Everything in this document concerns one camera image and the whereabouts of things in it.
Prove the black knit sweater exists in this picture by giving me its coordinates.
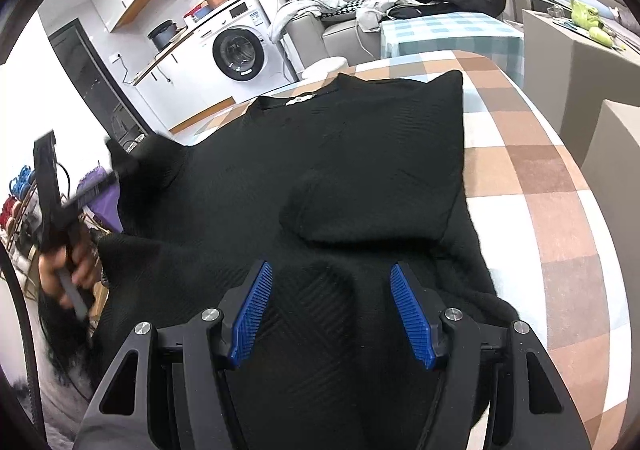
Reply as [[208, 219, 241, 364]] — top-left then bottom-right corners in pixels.
[[90, 71, 516, 449]]

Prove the left hand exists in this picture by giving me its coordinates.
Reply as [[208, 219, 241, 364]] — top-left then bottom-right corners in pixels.
[[38, 224, 102, 309]]

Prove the shoe rack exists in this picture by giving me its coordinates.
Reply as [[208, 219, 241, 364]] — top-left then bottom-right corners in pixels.
[[1, 165, 52, 282]]

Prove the purple bag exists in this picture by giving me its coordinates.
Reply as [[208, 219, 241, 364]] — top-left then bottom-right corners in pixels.
[[77, 165, 122, 232]]

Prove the checkered table cloth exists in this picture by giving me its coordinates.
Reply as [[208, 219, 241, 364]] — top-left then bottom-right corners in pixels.
[[194, 49, 633, 450]]

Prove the white washing machine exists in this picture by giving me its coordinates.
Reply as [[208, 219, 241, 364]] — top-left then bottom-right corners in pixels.
[[195, 0, 298, 102]]

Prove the white round stool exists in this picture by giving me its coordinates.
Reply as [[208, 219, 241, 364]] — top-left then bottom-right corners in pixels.
[[300, 57, 349, 80]]

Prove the grey sofa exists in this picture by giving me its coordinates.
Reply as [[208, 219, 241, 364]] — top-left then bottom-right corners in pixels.
[[285, 0, 381, 68]]

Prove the grey blanket on sofa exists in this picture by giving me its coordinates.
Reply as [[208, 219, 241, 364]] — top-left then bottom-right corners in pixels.
[[267, 0, 347, 44]]

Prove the green toy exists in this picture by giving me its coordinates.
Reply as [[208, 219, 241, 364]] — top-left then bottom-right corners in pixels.
[[570, 0, 616, 48]]

